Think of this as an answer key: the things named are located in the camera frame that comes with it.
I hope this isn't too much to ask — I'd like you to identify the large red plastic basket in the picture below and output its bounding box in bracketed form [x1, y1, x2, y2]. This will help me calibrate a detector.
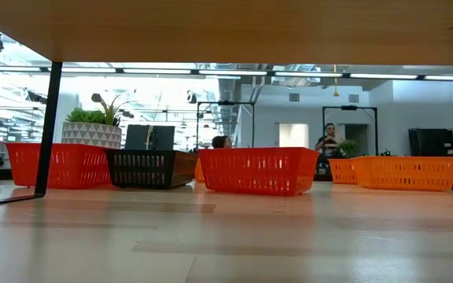
[6, 142, 112, 189]
[197, 147, 320, 197]

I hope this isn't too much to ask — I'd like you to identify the black plastic basket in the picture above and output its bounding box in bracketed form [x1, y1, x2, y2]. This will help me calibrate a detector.
[104, 148, 200, 190]

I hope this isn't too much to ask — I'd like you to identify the light wooden shelf board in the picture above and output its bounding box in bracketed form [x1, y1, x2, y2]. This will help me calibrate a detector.
[0, 0, 453, 67]

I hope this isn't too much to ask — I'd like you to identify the black metal shelf leg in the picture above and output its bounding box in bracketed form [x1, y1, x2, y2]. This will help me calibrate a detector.
[0, 61, 63, 208]

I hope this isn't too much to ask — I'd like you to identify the person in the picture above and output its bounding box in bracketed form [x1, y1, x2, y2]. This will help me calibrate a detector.
[211, 135, 234, 149]
[315, 123, 348, 174]

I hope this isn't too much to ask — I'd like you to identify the black computer monitor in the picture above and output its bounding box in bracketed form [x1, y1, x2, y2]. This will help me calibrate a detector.
[124, 124, 152, 151]
[154, 125, 176, 151]

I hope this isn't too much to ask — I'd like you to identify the yellow hanging ceiling fixture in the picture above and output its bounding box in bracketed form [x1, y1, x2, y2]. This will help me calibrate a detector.
[332, 64, 340, 97]

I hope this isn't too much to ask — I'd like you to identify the small green potted plant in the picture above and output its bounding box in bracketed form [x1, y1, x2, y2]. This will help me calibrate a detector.
[337, 139, 359, 159]

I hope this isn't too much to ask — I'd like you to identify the grey triangle-pattern plant pot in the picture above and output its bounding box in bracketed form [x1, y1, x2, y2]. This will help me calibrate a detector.
[61, 121, 123, 149]

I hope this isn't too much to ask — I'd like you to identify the green artificial plant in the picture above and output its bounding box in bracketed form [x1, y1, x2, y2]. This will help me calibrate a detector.
[65, 93, 133, 127]

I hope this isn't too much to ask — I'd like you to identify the large orange plastic basket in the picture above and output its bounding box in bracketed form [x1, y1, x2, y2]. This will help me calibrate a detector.
[352, 156, 453, 193]

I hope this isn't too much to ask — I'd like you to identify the black tall cabinet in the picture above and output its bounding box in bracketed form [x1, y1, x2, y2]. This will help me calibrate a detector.
[408, 127, 453, 157]

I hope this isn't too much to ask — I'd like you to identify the silver ventilation duct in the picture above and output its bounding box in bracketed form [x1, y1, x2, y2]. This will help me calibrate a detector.
[216, 76, 247, 137]

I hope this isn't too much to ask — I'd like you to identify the black table edge rail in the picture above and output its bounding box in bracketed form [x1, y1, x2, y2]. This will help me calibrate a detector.
[0, 167, 453, 182]

